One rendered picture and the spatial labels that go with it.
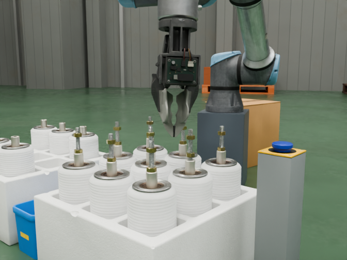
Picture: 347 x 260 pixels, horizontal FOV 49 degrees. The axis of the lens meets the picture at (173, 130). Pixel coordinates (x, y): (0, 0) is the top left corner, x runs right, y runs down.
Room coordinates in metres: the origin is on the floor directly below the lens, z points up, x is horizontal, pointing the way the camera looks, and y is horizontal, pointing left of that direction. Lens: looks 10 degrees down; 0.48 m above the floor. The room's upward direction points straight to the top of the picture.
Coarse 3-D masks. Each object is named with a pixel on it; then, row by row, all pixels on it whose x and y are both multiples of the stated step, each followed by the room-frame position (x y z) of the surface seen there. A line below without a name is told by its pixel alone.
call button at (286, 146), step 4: (272, 144) 0.73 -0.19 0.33; (276, 144) 0.72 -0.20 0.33; (280, 144) 0.72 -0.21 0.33; (284, 144) 0.72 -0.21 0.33; (288, 144) 0.72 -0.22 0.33; (292, 144) 0.72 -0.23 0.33; (276, 148) 0.72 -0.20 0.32; (280, 148) 0.71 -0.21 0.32; (284, 148) 0.71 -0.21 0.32; (288, 148) 0.71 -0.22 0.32
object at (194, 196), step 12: (168, 180) 0.78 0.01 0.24; (180, 180) 0.75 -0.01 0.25; (192, 180) 0.75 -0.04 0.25; (204, 180) 0.75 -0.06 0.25; (180, 192) 0.75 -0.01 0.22; (192, 192) 0.74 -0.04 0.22; (204, 192) 0.75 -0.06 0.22; (180, 204) 0.75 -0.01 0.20; (192, 204) 0.74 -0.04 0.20; (204, 204) 0.75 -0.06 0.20; (192, 216) 0.74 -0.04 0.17
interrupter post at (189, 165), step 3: (186, 159) 0.79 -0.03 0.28; (186, 162) 0.78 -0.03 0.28; (189, 162) 0.78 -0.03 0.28; (192, 162) 0.78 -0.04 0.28; (186, 165) 0.78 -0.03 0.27; (189, 165) 0.78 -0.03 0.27; (192, 165) 0.78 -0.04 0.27; (186, 168) 0.78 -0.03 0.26; (189, 168) 0.78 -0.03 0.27; (192, 168) 0.78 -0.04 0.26; (186, 171) 0.78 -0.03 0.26; (189, 171) 0.78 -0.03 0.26; (192, 171) 0.78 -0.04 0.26; (189, 174) 0.78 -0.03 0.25; (192, 174) 0.78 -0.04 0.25
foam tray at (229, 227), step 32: (256, 192) 0.87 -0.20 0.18; (64, 224) 0.77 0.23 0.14; (96, 224) 0.69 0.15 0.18; (192, 224) 0.69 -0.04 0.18; (224, 224) 0.75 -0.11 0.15; (64, 256) 0.77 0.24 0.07; (96, 256) 0.69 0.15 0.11; (128, 256) 0.63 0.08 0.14; (160, 256) 0.61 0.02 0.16; (192, 256) 0.67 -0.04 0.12; (224, 256) 0.76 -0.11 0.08
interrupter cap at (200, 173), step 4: (180, 168) 0.82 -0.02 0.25; (184, 168) 0.82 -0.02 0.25; (196, 168) 0.82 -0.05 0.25; (200, 168) 0.82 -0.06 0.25; (172, 172) 0.79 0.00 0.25; (176, 172) 0.79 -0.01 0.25; (180, 172) 0.79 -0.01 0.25; (184, 172) 0.80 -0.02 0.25; (196, 172) 0.80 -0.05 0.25; (200, 172) 0.79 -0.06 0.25; (204, 172) 0.79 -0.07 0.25; (180, 176) 0.76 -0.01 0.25; (184, 176) 0.75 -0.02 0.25; (188, 176) 0.75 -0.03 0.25; (192, 176) 0.75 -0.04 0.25; (196, 176) 0.75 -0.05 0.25; (200, 176) 0.76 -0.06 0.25
